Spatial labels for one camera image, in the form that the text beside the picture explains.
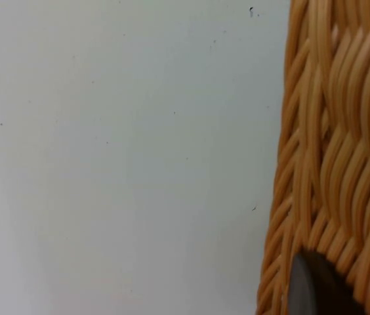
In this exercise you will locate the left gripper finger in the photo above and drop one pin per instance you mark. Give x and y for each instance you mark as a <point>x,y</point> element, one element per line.
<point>319,288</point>

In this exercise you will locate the pale brown wicker basket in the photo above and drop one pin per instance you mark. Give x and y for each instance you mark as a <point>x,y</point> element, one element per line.
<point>342,131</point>

